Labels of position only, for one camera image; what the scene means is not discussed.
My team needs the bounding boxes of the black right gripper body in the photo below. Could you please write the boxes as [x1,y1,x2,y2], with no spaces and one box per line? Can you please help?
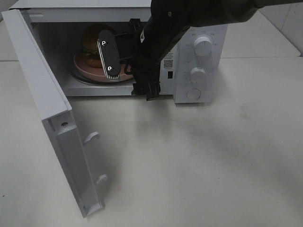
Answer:
[116,18,160,101]

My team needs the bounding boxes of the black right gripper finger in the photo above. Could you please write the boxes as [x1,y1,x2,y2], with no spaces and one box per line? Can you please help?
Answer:
[97,30,121,81]

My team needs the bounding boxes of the toy hamburger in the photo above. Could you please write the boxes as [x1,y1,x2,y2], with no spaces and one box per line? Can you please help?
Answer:
[81,24,116,68]

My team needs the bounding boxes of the pink round plate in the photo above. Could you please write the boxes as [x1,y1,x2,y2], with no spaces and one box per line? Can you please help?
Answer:
[73,51,133,83]

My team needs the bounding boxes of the white timer knob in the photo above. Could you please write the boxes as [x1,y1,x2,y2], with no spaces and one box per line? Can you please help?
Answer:
[190,67,206,84]

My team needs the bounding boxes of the round white door button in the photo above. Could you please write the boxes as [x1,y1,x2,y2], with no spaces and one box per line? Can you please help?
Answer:
[186,88,201,100]

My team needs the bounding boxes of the white microwave door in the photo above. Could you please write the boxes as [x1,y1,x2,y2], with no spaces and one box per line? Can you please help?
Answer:
[2,9,103,217]

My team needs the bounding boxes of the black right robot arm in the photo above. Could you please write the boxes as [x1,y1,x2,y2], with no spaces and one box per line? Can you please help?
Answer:
[97,0,263,100]

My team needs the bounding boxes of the white warning label sticker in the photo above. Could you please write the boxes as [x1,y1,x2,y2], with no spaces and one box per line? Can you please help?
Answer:
[161,51,175,69]

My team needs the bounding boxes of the glass microwave turntable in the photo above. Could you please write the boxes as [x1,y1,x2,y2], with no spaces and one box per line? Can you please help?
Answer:
[69,64,135,86]

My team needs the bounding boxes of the white microwave oven body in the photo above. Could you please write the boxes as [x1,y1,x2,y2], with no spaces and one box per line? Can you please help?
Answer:
[9,0,227,103]

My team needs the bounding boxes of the upper white power knob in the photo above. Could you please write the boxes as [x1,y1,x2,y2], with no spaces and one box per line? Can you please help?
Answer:
[193,35,213,57]

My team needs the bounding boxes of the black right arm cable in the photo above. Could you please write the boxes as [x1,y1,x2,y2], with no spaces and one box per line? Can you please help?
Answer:
[123,61,135,74]

